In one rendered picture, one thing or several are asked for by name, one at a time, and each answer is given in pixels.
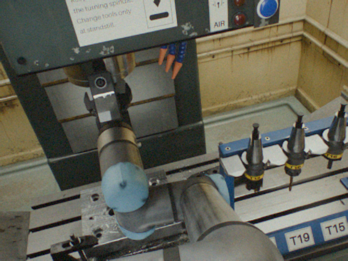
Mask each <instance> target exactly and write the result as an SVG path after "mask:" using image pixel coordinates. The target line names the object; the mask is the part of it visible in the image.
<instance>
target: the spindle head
mask: <svg viewBox="0 0 348 261"><path fill-rule="evenodd" d="M175 8H176V17H177V26H176V27H171V28H166V29H161V30H156V31H152V32H148V33H143V34H138V35H131V36H126V37H122V38H118V39H112V40H108V41H103V42H98V43H93V44H90V45H85V46H80V44H79V41H78V38H77V34H76V31H75V28H74V26H73V22H72V19H71V16H70V12H69V9H68V6H67V3H66V0H0V43H1V46H2V48H3V51H4V53H5V55H6V57H7V59H8V62H9V63H10V65H11V67H12V68H13V69H14V70H15V72H16V76H17V77H23V76H28V75H31V74H36V73H40V72H45V71H50V70H57V69H62V68H65V67H70V66H75V65H79V64H85V63H89V62H92V61H97V60H102V59H106V58H111V57H116V56H120V55H124V54H129V53H134V52H138V51H143V50H146V49H151V48H156V47H160V46H165V45H170V44H175V43H178V42H182V41H188V40H192V39H197V38H202V37H208V36H212V35H216V34H222V33H226V32H231V31H234V30H239V29H244V28H249V27H254V0H248V1H247V4H246V5H245V6H244V7H243V8H241V9H236V8H234V7H233V6H232V3H231V0H227V12H228V29H224V30H219V31H215V32H211V31H210V12H209V0H175ZM239 11H243V12H245V13H246V14H247V17H248V19H247V23H246V24H245V25H244V26H243V27H241V28H236V27H234V26H233V25H232V17H233V15H234V14H235V13H237V12H239Z"/></svg>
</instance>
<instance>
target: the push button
mask: <svg viewBox="0 0 348 261"><path fill-rule="evenodd" d="M276 10H277V2H276V1H275V0H263V1H262V3H261V4H260V6H259V13H260V14H261V15H262V16H263V17H270V16H272V15H273V14H274V13H275V12H276Z"/></svg>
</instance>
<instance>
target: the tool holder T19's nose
mask: <svg viewBox="0 0 348 261"><path fill-rule="evenodd" d="M284 169H285V173H286V174H287V175H289V176H290V177H296V176H298V175H299V174H300V173H301V169H297V170H293V169H290V168H288V167H286V166H285V168H284Z"/></svg>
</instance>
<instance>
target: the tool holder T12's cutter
mask: <svg viewBox="0 0 348 261"><path fill-rule="evenodd" d="M245 184H246V189H247V190H249V191H250V190H251V189H252V190H254V192H256V191H259V190H260V187H263V178H262V179H260V180H258V181H256V182H253V181H250V180H249V179H248V178H246V177H245Z"/></svg>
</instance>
